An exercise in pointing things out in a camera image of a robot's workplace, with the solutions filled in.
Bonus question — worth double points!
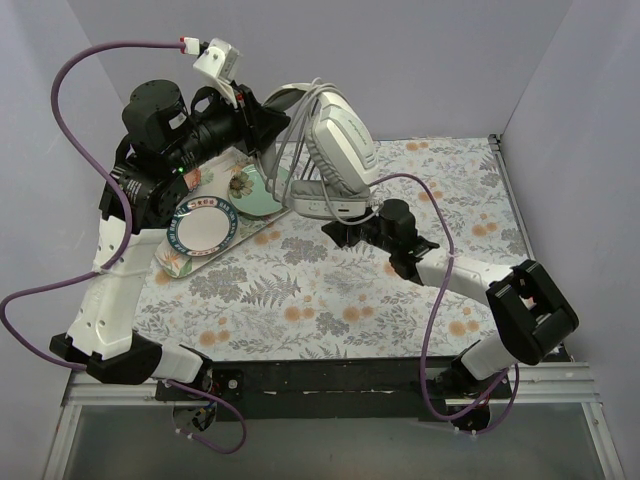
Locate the grey headphone cable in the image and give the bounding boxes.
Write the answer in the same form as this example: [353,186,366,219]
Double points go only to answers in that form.
[264,77,381,224]

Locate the grey white headphones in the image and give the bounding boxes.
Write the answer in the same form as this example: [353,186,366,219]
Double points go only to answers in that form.
[255,78,379,225]

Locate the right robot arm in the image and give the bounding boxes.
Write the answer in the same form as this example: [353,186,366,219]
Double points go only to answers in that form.
[322,199,579,398]

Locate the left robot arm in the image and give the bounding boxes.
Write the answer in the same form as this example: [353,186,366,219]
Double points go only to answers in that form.
[50,80,290,400]

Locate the green floral plate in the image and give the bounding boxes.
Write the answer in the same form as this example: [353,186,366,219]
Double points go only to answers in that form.
[228,165,283,217]

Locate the white blue-rimmed plate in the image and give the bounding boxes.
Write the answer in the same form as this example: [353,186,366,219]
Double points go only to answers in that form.
[166,196,239,257]

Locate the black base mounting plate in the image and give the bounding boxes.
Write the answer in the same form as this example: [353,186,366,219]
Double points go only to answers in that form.
[154,355,516,424]

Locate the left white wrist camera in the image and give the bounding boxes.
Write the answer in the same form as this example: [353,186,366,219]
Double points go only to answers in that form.
[193,38,241,108]

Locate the aluminium frame rail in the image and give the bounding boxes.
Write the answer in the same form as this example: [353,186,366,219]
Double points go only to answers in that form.
[44,362,624,479]

